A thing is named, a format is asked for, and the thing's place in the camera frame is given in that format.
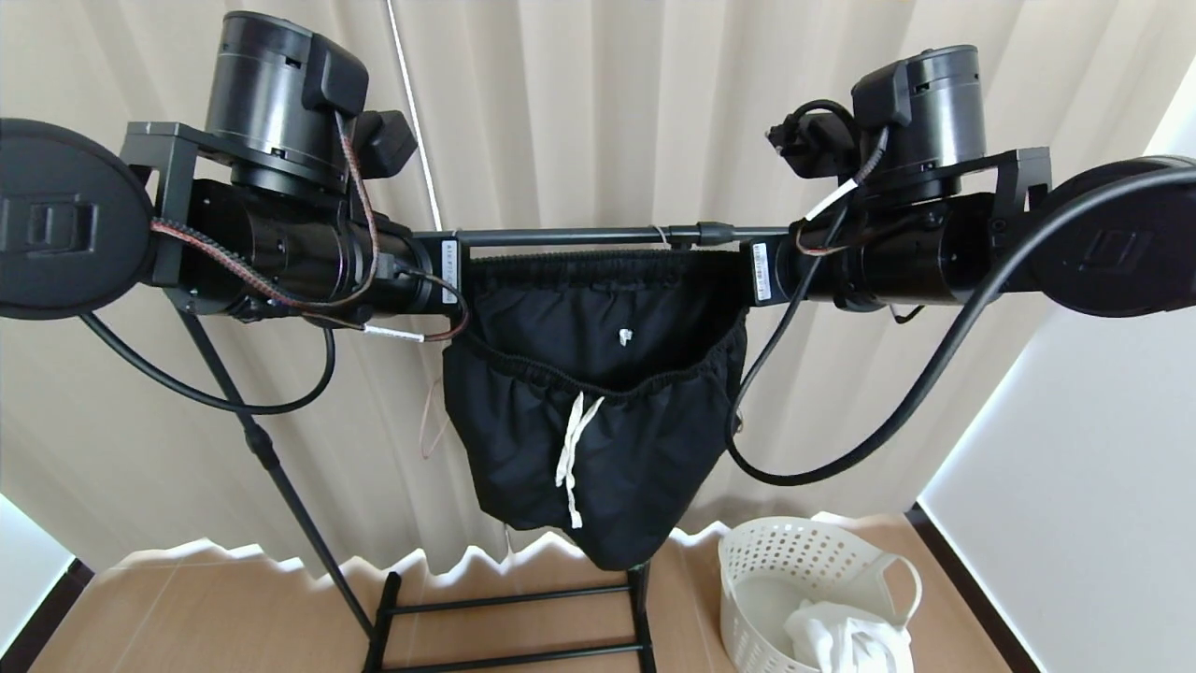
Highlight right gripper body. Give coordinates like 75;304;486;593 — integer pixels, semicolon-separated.
743;220;870;308

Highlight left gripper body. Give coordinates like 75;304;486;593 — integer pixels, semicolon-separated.
348;224;465;319

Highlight pink clothes hanger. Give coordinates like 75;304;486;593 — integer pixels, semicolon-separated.
418;377;451;462

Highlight black shorts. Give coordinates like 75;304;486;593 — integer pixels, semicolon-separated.
441;248;751;572

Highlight black clothes rack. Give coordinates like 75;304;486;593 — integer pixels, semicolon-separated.
173;222;791;673

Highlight white laundry basket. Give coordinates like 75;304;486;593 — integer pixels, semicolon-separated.
718;516;924;673

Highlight white garment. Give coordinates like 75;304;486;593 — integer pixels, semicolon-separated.
783;600;915;673

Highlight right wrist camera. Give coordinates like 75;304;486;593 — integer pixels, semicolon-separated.
766;99;859;180

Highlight black cable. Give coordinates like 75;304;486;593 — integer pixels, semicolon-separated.
78;308;337;416
725;166;1196;487

